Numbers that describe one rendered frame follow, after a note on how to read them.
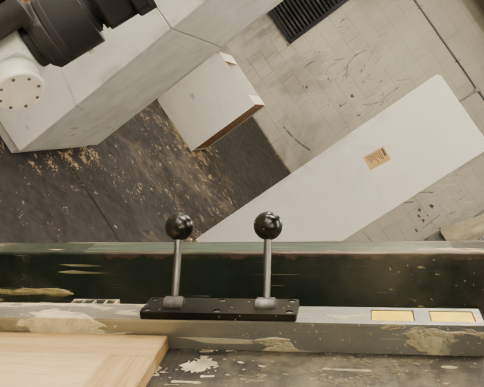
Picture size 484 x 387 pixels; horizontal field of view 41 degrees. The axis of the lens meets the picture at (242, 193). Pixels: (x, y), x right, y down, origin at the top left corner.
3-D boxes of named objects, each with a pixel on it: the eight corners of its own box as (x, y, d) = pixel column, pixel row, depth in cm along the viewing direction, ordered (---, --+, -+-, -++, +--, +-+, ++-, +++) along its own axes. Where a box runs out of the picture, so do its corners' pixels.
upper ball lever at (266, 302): (253, 315, 84) (256, 215, 88) (283, 316, 83) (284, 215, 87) (248, 312, 81) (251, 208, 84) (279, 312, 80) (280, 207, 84)
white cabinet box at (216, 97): (174, 100, 639) (231, 55, 619) (207, 149, 636) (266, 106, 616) (156, 98, 595) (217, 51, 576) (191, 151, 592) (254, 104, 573)
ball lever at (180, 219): (164, 314, 86) (170, 216, 90) (191, 315, 86) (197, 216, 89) (155, 311, 83) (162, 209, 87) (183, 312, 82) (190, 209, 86)
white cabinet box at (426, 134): (217, 227, 533) (435, 77, 478) (256, 286, 530) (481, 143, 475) (193, 240, 475) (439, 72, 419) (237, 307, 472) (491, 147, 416)
